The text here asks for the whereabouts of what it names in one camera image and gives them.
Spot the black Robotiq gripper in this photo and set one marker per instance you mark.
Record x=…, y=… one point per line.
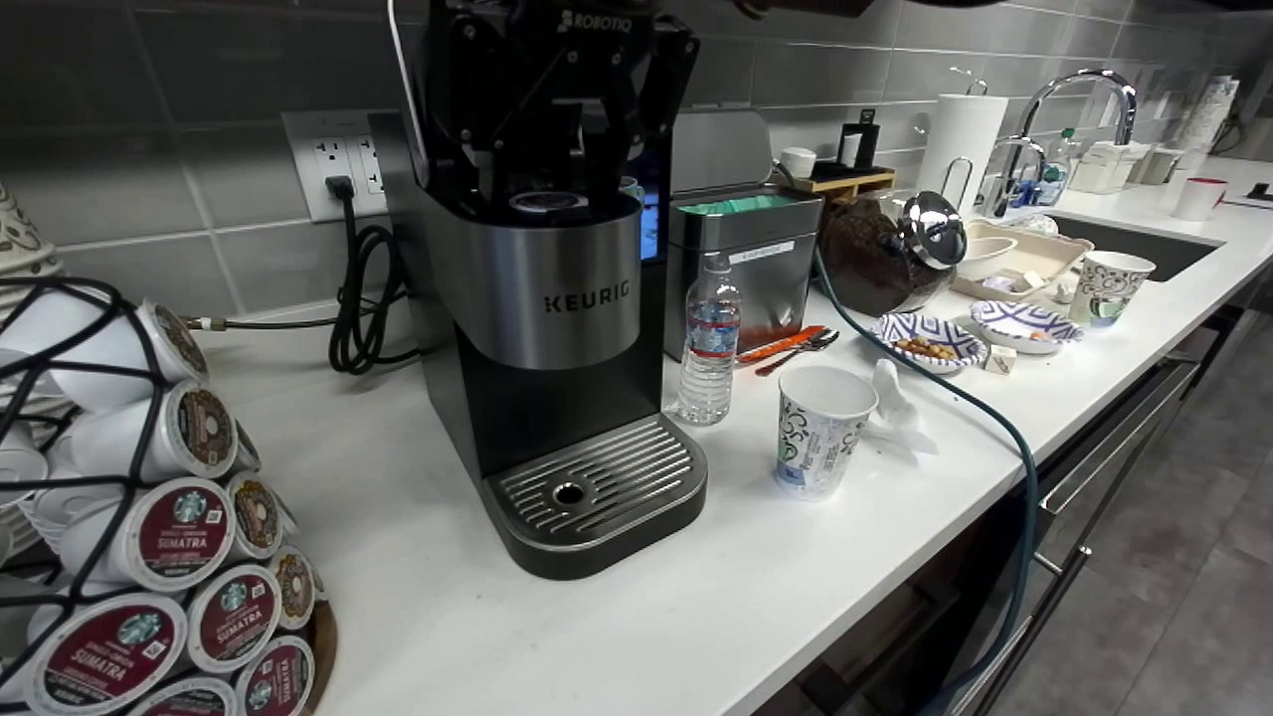
x=617, y=43

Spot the white coffee pod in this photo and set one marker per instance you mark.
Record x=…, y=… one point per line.
x=546, y=205

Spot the black silver Keurig coffee machine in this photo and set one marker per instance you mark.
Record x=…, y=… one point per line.
x=551, y=299

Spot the white ribbed object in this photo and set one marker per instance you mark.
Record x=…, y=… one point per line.
x=20, y=241

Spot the grey metal box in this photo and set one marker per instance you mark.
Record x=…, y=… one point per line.
x=721, y=143

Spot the silver box with green top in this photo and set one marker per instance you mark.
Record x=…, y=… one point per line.
x=760, y=259

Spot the small white mug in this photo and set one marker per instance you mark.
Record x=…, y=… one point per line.
x=799, y=164

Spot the clear plastic water bottle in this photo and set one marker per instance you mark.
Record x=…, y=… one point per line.
x=707, y=342

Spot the wooden tray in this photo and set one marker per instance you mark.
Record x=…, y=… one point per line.
x=840, y=179

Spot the orange plastic utensil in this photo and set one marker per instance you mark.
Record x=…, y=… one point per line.
x=780, y=342

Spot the black bottle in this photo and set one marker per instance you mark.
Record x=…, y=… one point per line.
x=860, y=140

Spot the dark brown bowl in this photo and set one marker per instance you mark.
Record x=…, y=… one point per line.
x=860, y=259

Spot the patterned paper cup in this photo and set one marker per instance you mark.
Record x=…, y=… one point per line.
x=1109, y=289
x=820, y=432

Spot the white paper towel roll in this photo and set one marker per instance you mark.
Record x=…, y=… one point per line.
x=961, y=143

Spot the crumpled white tissue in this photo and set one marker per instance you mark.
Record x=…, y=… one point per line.
x=901, y=400

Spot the blue patterned plate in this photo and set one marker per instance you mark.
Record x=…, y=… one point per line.
x=1024, y=322
x=937, y=342

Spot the white pod with brown lid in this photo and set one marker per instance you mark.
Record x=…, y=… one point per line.
x=170, y=342
x=199, y=432
x=258, y=518
x=296, y=587

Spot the beige dish tray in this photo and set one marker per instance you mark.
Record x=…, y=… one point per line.
x=1028, y=259

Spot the chrome kitchen faucet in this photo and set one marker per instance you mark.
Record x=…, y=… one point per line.
x=1080, y=82

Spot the white pod with red lid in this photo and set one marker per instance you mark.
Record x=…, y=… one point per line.
x=185, y=700
x=181, y=533
x=275, y=676
x=105, y=659
x=233, y=619

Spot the clear plastic container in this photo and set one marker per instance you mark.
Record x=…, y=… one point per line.
x=1129, y=164

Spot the white wall power outlet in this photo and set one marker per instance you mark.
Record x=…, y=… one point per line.
x=321, y=160

